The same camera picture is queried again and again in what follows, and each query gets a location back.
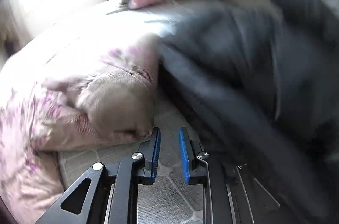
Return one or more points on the grey quilted bedspread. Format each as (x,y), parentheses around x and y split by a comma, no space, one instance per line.
(169,200)

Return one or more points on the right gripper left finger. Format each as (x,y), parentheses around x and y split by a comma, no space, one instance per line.
(108,194)

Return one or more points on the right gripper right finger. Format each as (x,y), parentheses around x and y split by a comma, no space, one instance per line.
(224,196)

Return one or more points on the pink floral quilted garment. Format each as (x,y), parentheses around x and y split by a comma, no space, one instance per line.
(64,98)

